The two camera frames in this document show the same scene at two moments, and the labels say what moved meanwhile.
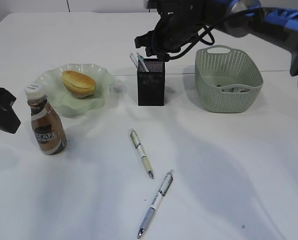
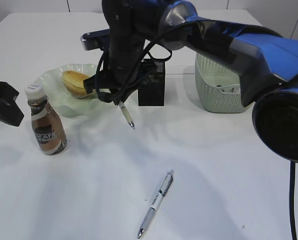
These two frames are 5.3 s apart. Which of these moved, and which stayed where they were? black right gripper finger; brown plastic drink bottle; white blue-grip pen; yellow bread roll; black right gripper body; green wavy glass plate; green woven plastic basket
Moved: black right gripper body; black right gripper finger
Stayed: green woven plastic basket; white blue-grip pen; brown plastic drink bottle; yellow bread roll; green wavy glass plate
